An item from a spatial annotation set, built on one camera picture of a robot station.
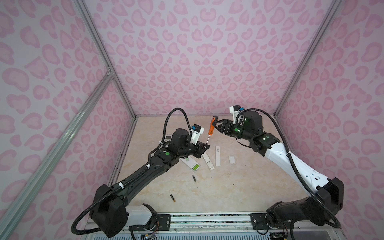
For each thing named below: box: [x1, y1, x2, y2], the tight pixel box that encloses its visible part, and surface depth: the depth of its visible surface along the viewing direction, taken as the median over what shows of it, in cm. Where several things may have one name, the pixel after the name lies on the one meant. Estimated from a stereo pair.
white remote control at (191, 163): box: [180, 156, 201, 172], surface depth 94 cm
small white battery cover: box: [229, 156, 236, 165], surface depth 97 cm
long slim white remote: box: [202, 152, 215, 171], surface depth 95 cm
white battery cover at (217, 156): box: [215, 145, 221, 167], surface depth 100 cm
